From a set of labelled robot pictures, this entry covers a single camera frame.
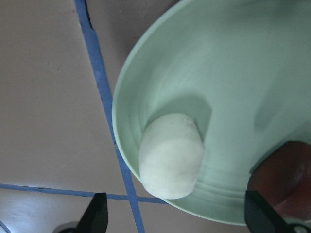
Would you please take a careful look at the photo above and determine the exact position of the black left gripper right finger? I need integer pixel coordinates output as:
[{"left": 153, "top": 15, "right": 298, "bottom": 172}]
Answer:
[{"left": 244, "top": 190, "right": 294, "bottom": 233}]

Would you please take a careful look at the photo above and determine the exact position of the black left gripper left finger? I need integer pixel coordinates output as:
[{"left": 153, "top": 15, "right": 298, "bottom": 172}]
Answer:
[{"left": 76, "top": 193, "right": 108, "bottom": 233}]

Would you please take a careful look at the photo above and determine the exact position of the white steamed bun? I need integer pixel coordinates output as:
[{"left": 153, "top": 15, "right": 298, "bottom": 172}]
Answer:
[{"left": 139, "top": 113, "right": 205, "bottom": 200}]

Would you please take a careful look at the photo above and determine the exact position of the brown bun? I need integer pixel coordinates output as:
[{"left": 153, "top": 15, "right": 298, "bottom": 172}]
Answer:
[{"left": 247, "top": 141, "right": 311, "bottom": 221}]

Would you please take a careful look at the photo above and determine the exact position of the light green plate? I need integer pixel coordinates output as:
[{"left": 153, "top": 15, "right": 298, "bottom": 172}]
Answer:
[{"left": 112, "top": 0, "right": 311, "bottom": 226}]

